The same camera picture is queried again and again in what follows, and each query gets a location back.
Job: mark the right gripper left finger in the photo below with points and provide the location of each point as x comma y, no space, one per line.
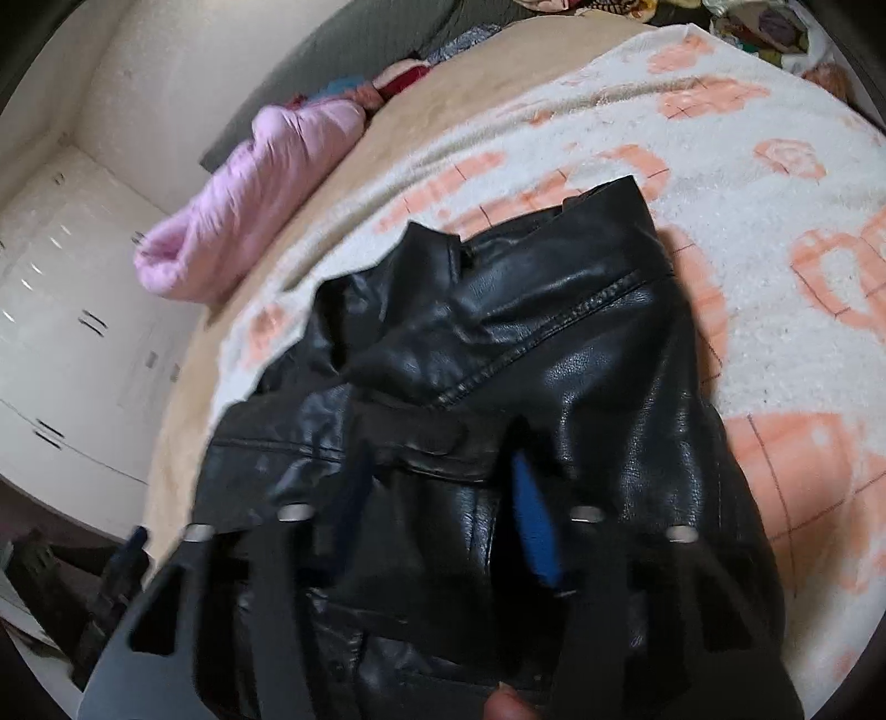
232,625

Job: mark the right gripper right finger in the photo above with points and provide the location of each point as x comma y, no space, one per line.
669,623

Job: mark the black leather jacket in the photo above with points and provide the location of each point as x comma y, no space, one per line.
563,336

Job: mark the pile of folded clothes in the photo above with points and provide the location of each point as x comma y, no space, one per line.
643,11

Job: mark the person's right hand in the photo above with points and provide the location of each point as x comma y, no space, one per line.
505,703

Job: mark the beige plush bed cover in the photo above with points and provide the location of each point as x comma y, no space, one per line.
524,55

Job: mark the white wardrobe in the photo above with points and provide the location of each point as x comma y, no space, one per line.
89,358

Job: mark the pink padded quilt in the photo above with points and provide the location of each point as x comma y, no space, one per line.
203,251

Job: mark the white pink bear blanket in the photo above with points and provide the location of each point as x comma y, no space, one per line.
770,193

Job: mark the red pillow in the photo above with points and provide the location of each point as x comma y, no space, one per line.
399,76

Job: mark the grey bed headboard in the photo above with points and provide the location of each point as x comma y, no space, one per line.
360,40

